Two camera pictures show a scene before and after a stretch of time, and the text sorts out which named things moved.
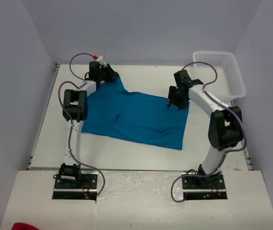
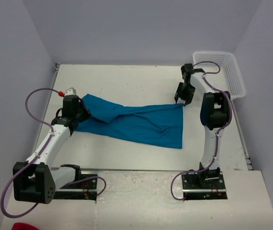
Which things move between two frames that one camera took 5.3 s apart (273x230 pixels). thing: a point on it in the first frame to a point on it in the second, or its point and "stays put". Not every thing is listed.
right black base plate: [211, 187] stays put
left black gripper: [111, 74] to [87, 113]
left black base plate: [84, 187] stays put
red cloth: [22, 226] stays put
